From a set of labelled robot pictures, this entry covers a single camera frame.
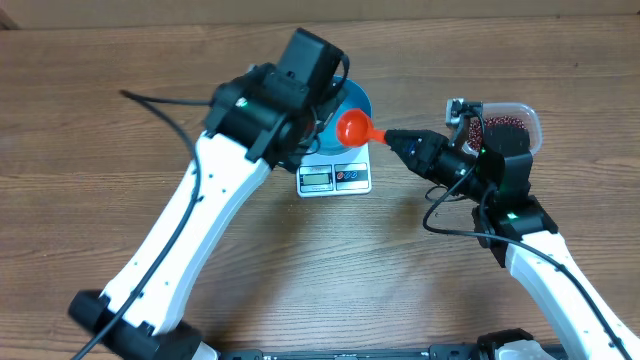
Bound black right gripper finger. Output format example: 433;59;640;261
384;129;448;150
391;142;435;173

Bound red plastic measuring scoop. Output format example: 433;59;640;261
336;108;386;148

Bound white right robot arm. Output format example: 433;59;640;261
384;125;639;359

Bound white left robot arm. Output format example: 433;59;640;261
68;28;350;359

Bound blue metal bowl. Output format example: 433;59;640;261
318;79;373;156

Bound white digital kitchen scale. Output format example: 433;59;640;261
296;145;372;198

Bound red beans in container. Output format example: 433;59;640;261
466;115;528;152

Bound clear plastic bean container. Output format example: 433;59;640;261
462;102;543;156

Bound beige cardboard back panel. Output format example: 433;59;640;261
1;0;639;30

